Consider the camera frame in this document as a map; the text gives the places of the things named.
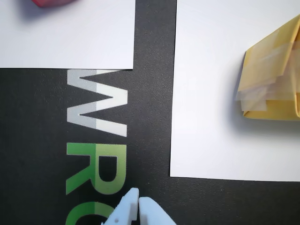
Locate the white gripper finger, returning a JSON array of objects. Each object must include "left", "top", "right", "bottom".
[
  {"left": 138, "top": 196, "right": 178, "bottom": 225},
  {"left": 100, "top": 187, "right": 140, "bottom": 225}
]

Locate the red paper box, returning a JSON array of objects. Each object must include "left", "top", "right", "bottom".
[{"left": 31, "top": 0, "right": 78, "bottom": 8}]

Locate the yellow paper box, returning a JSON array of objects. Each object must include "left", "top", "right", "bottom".
[{"left": 235, "top": 14, "right": 300, "bottom": 121}]

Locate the black printed mat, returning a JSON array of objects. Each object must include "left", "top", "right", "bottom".
[{"left": 0, "top": 0, "right": 300, "bottom": 225}]

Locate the white sheet marked home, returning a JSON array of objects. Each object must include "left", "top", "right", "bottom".
[{"left": 169, "top": 0, "right": 300, "bottom": 182}]

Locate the white sheet marked one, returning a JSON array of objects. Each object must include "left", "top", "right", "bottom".
[{"left": 0, "top": 0, "right": 136, "bottom": 70}]

